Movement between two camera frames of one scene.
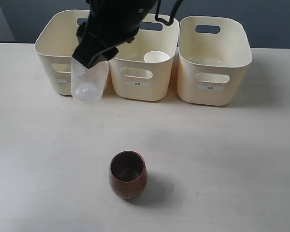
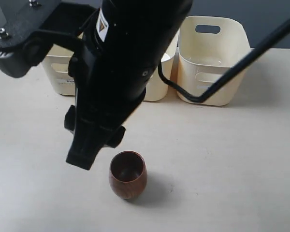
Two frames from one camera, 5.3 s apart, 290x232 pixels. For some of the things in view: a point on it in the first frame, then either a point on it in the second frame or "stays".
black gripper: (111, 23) to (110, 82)
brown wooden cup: (128, 174) stays
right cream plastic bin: (213, 56) stays
